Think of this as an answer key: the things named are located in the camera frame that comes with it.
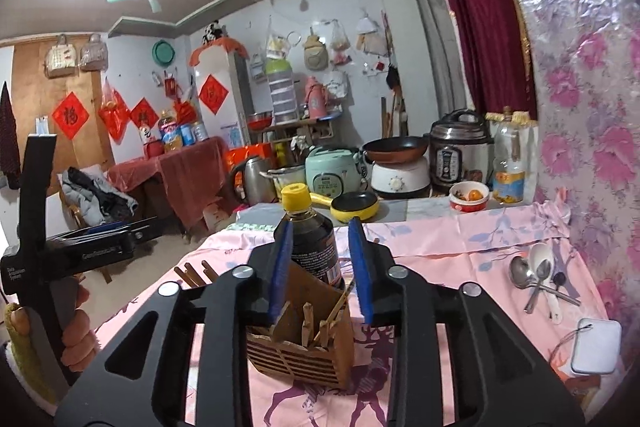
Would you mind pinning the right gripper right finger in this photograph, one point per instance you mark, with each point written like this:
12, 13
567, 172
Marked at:
499, 378

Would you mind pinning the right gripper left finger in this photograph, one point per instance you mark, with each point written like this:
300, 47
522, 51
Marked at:
140, 378

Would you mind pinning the yellow sleeve forearm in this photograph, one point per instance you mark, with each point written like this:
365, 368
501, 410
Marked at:
24, 361

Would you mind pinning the left hand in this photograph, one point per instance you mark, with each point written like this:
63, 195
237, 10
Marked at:
79, 342

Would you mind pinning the wooden utensil holder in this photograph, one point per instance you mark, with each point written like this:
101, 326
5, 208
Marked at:
312, 339

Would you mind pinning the metal spoon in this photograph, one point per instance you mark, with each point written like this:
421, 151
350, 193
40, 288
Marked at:
522, 277

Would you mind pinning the dark soy sauce bottle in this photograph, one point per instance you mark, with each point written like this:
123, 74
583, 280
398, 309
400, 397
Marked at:
314, 244

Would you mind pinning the yellow small frying pan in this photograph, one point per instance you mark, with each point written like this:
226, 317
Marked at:
361, 205

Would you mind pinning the pink deer tablecloth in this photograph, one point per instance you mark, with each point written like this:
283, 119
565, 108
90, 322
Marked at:
500, 379

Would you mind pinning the red white bowl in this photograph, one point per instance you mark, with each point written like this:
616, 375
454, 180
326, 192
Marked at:
469, 196

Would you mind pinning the steel electric kettle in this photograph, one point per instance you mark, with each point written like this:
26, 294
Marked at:
250, 183

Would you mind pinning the white electric stove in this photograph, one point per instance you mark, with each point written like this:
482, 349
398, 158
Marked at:
401, 180

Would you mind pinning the white ceramic spoon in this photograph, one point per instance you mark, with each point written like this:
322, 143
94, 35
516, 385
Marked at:
541, 262

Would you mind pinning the red covered side table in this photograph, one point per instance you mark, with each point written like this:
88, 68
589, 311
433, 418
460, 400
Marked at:
192, 177

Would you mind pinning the small black spoon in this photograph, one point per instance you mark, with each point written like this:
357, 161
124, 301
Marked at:
559, 279

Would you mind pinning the brown frying pan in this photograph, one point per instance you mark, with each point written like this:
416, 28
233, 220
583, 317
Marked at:
396, 150

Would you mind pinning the mint green rice cooker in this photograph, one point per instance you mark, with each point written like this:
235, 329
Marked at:
333, 171

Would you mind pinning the black pressure cooker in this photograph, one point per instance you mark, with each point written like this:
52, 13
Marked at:
461, 149

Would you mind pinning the clear oil bottle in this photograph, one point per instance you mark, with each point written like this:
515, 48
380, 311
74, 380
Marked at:
509, 171

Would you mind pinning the white power adapter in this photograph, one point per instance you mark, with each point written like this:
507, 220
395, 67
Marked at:
596, 347

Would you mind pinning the stacked steamer containers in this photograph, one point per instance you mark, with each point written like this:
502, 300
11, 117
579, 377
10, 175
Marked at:
282, 91

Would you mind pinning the white refrigerator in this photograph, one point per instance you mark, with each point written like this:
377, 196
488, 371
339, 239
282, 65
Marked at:
223, 85

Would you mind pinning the pink thermos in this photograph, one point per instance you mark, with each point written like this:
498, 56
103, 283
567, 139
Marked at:
316, 98

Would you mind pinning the green plastic basin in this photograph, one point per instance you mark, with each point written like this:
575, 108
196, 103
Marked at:
163, 53

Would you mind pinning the dark red curtain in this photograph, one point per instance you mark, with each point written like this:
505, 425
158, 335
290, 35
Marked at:
496, 55

